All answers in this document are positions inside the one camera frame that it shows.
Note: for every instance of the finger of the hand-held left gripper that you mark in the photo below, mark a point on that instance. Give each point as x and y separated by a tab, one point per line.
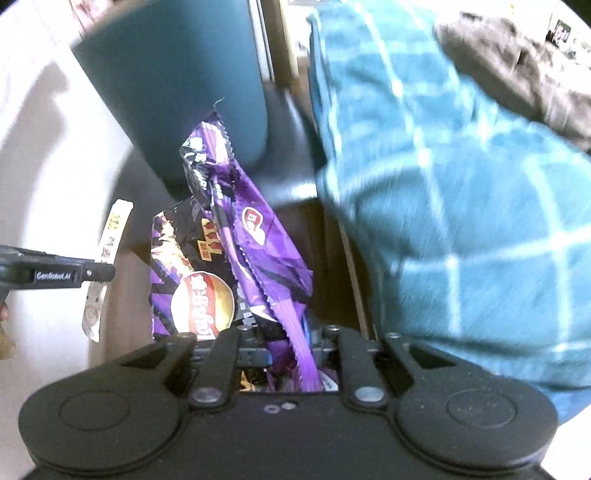
101	272

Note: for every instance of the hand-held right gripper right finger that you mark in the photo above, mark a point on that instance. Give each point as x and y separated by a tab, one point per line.
325	344

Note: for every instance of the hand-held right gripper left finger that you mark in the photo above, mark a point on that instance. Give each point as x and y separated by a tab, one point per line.
251	354

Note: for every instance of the white paper wrapper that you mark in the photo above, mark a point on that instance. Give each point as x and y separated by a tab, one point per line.
113	230

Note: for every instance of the purple snack wrapper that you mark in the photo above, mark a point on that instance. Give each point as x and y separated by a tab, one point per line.
258	240

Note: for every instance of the teal trash bin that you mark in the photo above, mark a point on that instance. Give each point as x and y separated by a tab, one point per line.
184	78

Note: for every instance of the wooden chair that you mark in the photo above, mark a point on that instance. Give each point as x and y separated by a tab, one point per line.
286	161

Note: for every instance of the teal plaid blanket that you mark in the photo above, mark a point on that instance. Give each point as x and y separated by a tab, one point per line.
461	207

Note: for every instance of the brown fleece blanket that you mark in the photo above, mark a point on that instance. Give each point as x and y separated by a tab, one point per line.
517	64

